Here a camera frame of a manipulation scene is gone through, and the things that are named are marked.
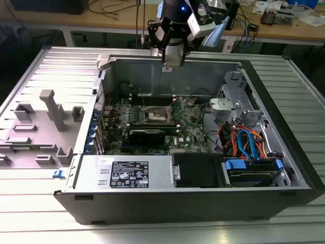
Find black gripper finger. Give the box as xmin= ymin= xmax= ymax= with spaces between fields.
xmin=177 ymin=26 xmax=192 ymax=65
xmin=146 ymin=19 xmax=178 ymax=65

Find silver CPU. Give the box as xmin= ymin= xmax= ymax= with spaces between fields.
xmin=165 ymin=55 xmax=184 ymax=68

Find RAM slot with white clip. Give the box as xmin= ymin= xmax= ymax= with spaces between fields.
xmin=129 ymin=98 xmax=176 ymax=102
xmin=129 ymin=93 xmax=176 ymax=97

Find RAM slot with black clip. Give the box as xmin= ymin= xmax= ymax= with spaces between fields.
xmin=129 ymin=95 xmax=176 ymax=100
xmin=129 ymin=101 xmax=176 ymax=105

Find black upright tower box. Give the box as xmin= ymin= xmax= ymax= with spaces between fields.
xmin=223 ymin=0 xmax=241 ymax=31

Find grey corner fixture block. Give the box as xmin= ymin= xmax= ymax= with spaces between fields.
xmin=96 ymin=53 xmax=113 ymax=71

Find perforated metal drive cage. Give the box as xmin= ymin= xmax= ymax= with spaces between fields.
xmin=217 ymin=70 xmax=266 ymax=120

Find white printed sheet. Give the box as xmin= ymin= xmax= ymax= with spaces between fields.
xmin=253 ymin=1 xmax=270 ymax=13

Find green Dell motherboard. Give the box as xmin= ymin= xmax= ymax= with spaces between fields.
xmin=102 ymin=96 xmax=213 ymax=156

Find metal heatsink cooler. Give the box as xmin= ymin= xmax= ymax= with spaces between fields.
xmin=261 ymin=7 xmax=278 ymax=25

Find green RAM stick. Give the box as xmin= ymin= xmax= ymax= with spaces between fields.
xmin=128 ymin=123 xmax=179 ymax=134

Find grey electronic device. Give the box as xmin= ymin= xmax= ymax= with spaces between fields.
xmin=275 ymin=5 xmax=297 ymax=25

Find black graphics card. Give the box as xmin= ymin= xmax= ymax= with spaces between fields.
xmin=127 ymin=129 xmax=166 ymax=146

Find wooden workbench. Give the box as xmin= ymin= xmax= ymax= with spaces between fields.
xmin=0 ymin=0 xmax=325 ymax=48

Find black equipment box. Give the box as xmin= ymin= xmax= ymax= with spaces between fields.
xmin=11 ymin=0 xmax=89 ymax=15

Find white paper sheet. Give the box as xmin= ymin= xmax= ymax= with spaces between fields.
xmin=298 ymin=14 xmax=325 ymax=27

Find grey parts rack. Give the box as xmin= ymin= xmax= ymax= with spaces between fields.
xmin=0 ymin=88 xmax=86 ymax=170

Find dark office chair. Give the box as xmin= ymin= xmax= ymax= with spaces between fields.
xmin=0 ymin=25 xmax=64 ymax=82

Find hard disk in blue carrier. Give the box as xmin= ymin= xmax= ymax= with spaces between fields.
xmin=221 ymin=157 xmax=284 ymax=188

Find silver power supply unit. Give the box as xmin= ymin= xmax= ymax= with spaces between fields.
xmin=66 ymin=154 xmax=175 ymax=191

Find black open PC case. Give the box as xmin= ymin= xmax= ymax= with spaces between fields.
xmin=52 ymin=52 xmax=325 ymax=226

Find black cable with white plug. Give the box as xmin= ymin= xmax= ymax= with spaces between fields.
xmin=135 ymin=0 xmax=146 ymax=44

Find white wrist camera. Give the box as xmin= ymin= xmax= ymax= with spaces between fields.
xmin=187 ymin=11 xmax=216 ymax=38

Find blue network cable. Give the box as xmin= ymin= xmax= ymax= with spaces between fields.
xmin=240 ymin=19 xmax=252 ymax=53

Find silver bracket with round hole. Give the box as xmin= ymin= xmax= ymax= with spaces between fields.
xmin=209 ymin=98 xmax=241 ymax=115

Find thick black cable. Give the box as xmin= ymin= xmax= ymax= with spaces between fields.
xmin=199 ymin=103 xmax=226 ymax=156

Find thin red wire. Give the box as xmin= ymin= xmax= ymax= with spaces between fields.
xmin=104 ymin=91 xmax=114 ymax=107

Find red orange power wires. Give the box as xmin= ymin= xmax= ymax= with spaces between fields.
xmin=217 ymin=121 xmax=244 ymax=156

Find blue flat wire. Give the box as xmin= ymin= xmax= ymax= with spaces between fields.
xmin=237 ymin=129 xmax=263 ymax=161

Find orange flat wire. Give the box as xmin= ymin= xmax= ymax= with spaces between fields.
xmin=250 ymin=129 xmax=270 ymax=160

